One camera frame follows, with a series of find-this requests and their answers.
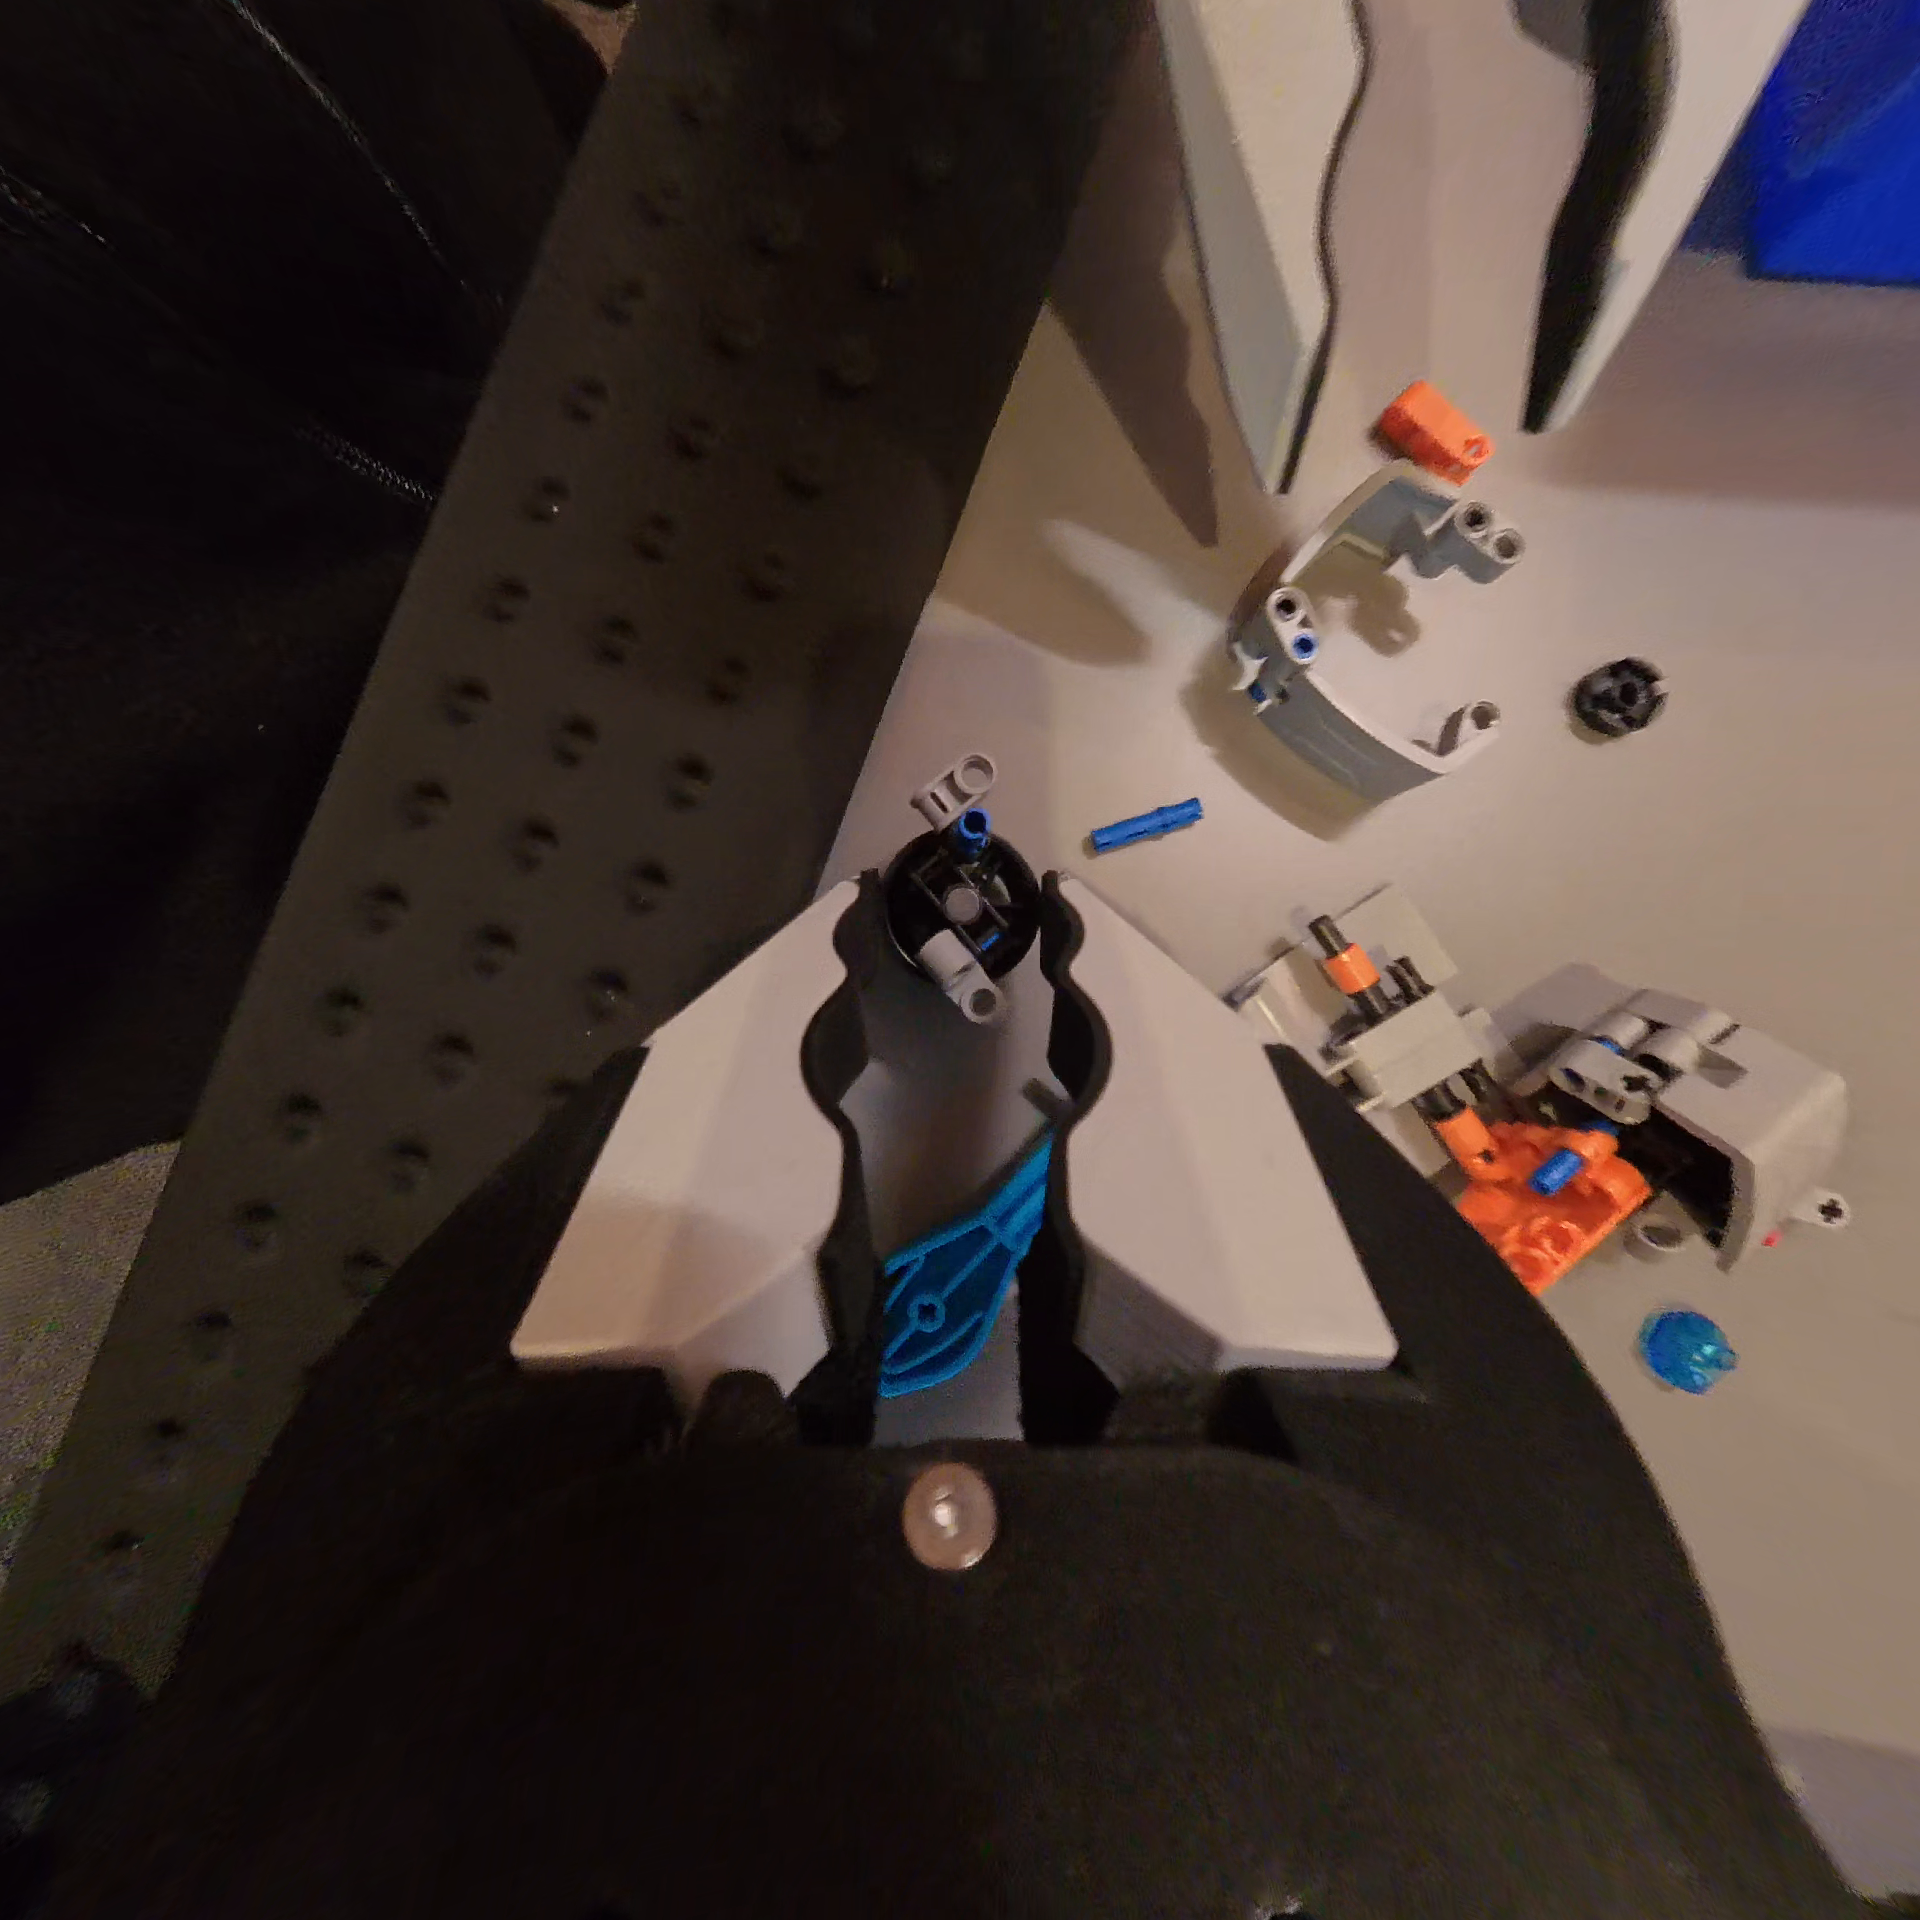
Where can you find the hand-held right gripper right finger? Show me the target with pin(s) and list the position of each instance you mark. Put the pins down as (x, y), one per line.
(1230, 1200)

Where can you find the light blue plastic strip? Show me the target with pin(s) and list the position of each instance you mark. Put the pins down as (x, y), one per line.
(945, 1303)

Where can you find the blue translucent round stud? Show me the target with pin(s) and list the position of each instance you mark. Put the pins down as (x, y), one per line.
(1688, 1348)

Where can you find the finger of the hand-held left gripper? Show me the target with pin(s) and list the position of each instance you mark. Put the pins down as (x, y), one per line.
(1708, 117)
(1261, 182)

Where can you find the grey curved panel block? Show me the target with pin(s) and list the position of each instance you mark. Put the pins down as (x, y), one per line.
(1350, 719)

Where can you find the small grey panel orange pin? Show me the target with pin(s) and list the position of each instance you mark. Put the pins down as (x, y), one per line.
(1413, 1035)

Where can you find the small orange block pin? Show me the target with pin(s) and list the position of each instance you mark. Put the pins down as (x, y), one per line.
(1426, 422)

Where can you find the grey block module orange part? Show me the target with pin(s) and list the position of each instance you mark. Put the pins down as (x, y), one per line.
(1770, 1110)

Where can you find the loose blue axle pin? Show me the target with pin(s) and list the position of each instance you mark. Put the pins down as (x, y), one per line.
(1148, 826)

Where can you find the black round core blue pin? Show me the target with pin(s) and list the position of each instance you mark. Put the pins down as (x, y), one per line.
(915, 900)

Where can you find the small black round block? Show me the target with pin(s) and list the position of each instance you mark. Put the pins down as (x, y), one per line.
(1621, 695)

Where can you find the blue plastic bin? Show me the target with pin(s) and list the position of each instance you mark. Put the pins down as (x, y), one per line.
(1831, 136)

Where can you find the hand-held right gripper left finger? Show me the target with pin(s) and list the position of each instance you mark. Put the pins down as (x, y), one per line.
(675, 1200)

